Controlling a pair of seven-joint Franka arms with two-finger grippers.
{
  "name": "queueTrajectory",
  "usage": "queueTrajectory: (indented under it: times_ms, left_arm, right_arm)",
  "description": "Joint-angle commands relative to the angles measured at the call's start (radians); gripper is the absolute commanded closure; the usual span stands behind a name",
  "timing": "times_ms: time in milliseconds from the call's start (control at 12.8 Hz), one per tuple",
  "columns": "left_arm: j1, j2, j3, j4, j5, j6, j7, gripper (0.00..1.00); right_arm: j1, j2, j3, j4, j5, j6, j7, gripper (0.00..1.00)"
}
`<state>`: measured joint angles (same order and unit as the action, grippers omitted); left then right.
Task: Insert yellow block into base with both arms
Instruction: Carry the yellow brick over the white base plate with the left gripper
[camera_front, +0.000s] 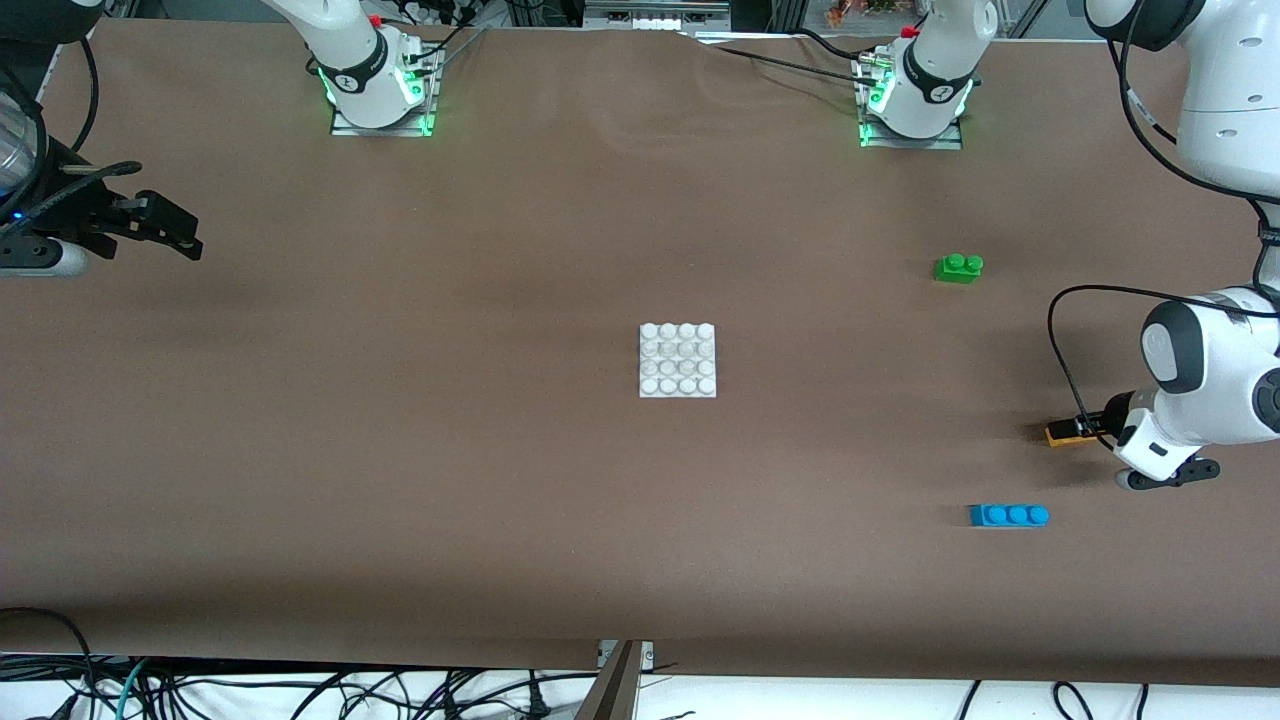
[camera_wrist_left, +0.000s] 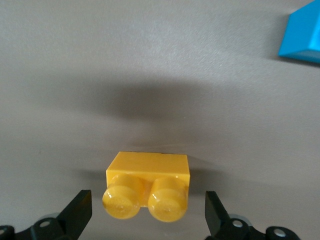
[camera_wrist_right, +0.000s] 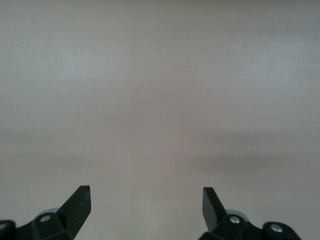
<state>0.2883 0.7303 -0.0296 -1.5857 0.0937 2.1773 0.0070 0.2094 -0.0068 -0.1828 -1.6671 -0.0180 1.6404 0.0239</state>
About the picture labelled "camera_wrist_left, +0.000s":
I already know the brown table cover sheet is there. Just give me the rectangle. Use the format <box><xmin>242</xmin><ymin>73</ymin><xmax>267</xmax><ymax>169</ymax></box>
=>
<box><xmin>0</xmin><ymin>0</ymin><xmax>320</xmax><ymax>240</ymax></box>

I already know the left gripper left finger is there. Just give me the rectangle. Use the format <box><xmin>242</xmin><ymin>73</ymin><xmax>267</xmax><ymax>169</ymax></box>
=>
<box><xmin>14</xmin><ymin>189</ymin><xmax>93</xmax><ymax>240</ymax></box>

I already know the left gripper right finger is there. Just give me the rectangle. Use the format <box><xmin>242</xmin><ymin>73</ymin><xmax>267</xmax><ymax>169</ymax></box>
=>
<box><xmin>204</xmin><ymin>190</ymin><xmax>266</xmax><ymax>240</ymax></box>

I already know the yellow two-stud block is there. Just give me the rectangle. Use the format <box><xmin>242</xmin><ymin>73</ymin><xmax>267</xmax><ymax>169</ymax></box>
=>
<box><xmin>101</xmin><ymin>151</ymin><xmax>191</xmax><ymax>223</ymax></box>

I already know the blue three-stud block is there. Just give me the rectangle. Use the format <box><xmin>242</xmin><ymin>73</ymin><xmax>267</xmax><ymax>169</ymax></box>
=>
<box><xmin>277</xmin><ymin>0</ymin><xmax>320</xmax><ymax>66</ymax></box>

